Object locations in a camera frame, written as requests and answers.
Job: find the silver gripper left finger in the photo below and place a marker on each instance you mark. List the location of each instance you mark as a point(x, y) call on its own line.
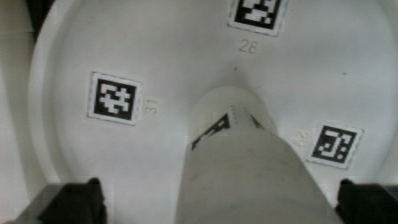
point(78, 206)

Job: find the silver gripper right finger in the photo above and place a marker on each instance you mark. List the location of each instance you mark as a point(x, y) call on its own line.
point(367, 203)

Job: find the white cylindrical table leg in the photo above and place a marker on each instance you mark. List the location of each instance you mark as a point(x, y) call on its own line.
point(246, 183)

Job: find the white round table top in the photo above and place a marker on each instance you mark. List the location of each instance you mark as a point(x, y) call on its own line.
point(136, 54)

